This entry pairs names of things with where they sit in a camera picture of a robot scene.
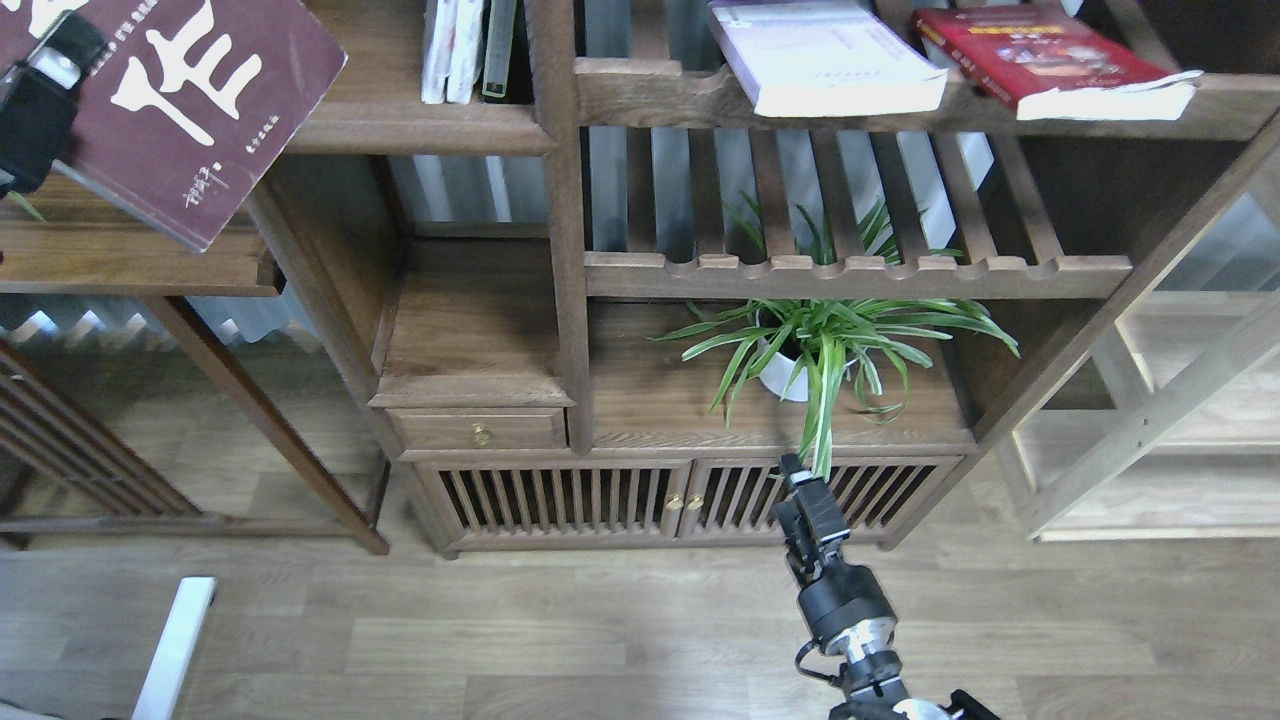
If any brass drawer knob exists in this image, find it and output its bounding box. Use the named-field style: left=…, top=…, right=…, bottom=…
left=472, top=423, right=492, bottom=448

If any green spider plant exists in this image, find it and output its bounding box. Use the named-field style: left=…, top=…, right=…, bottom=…
left=650, top=190, right=1021, bottom=480

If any white upright book left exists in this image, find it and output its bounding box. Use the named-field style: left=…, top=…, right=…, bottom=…
left=420, top=0, right=458, bottom=105

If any white upright book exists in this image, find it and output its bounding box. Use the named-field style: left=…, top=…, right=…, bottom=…
left=420, top=0, right=458, bottom=105
left=445, top=1, right=488, bottom=104

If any light wooden shelf unit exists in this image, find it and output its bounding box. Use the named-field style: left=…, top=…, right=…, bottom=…
left=998, top=158, right=1279, bottom=541

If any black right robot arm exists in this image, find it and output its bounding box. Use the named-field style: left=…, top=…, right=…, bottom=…
left=773, top=454, right=995, bottom=719

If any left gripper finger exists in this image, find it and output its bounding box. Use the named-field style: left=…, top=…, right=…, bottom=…
left=1, top=10, right=108, bottom=196

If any white plant pot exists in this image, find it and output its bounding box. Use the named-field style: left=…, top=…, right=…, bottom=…
left=759, top=340, right=809, bottom=404

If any white metal base bar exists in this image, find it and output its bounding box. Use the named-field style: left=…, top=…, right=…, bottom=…
left=131, top=577, right=218, bottom=719

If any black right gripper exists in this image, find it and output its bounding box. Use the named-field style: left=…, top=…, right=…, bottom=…
left=778, top=454, right=897, bottom=656

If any dark green upright book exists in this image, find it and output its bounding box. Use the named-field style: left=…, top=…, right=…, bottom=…
left=480, top=0, right=518, bottom=104

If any red book with photos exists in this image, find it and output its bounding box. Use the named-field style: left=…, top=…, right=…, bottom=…
left=911, top=4, right=1203, bottom=120

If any dark wooden bookshelf cabinet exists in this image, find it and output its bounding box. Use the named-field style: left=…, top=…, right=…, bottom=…
left=248, top=1, right=1277, bottom=557

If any white book lying flat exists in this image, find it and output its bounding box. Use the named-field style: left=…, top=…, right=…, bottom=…
left=707, top=1, right=948, bottom=118

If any maroon book with white characters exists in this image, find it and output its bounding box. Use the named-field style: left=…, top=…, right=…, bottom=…
left=1, top=1, right=347, bottom=252

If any white upright book middle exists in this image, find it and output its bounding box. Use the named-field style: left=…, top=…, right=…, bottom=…
left=445, top=1, right=488, bottom=104

